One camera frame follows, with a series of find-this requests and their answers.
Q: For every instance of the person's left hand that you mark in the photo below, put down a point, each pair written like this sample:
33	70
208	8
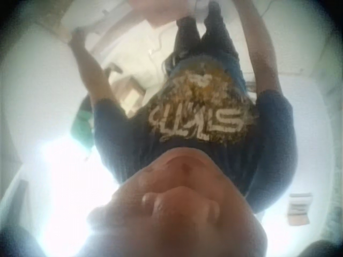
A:
77	38

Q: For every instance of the white board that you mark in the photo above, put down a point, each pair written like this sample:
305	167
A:
107	13

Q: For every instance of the wooden stool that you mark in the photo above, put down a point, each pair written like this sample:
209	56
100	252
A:
128	89

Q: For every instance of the green bag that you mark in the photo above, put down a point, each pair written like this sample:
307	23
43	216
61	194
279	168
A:
83	123

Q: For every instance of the person's legs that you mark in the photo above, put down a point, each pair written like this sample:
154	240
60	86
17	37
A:
214	40

